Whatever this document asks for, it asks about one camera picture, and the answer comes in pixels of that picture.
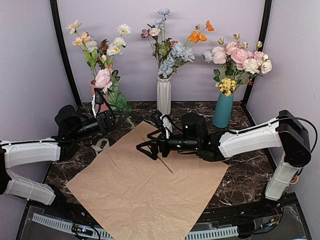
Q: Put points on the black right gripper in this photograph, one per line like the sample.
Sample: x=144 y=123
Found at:
x=161 y=137

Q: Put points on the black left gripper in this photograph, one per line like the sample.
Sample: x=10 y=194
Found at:
x=105 y=121

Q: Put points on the pink rose flower stem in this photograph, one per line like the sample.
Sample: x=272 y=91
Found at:
x=116 y=99

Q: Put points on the beige ribbon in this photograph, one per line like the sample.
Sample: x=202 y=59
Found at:
x=101 y=145

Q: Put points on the beige kraft wrapping paper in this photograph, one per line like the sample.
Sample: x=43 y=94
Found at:
x=136 y=198

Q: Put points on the white poppy flower stem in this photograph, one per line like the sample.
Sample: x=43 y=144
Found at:
x=118 y=44

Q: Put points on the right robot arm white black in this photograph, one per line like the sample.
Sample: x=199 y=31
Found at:
x=284 y=131

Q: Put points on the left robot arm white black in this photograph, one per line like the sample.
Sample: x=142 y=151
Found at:
x=17 y=153

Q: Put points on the pink ceramic vase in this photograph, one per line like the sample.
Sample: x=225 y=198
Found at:
x=94 y=91

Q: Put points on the white ribbed vase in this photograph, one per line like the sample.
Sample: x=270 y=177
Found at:
x=164 y=95

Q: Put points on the teal vase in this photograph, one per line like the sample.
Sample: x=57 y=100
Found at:
x=222 y=112

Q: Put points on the blue and orange flower arrangement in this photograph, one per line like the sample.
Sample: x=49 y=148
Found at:
x=171 y=54

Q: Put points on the pink peony flower arrangement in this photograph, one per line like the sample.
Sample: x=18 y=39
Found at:
x=238 y=65

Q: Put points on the white mug yellow inside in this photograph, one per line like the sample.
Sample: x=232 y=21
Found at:
x=295 y=180

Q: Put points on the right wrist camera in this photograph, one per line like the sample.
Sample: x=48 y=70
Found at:
x=162 y=122

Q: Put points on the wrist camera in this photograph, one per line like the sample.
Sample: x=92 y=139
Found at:
x=98 y=102
x=162 y=122

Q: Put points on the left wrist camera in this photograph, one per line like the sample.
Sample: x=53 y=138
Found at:
x=98 y=102

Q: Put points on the white slotted cable duct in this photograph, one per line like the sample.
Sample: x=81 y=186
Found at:
x=98 y=233

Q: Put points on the black left corner post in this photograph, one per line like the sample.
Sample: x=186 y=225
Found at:
x=63 y=52

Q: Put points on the black front table rail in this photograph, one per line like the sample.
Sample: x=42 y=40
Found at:
x=242 y=214

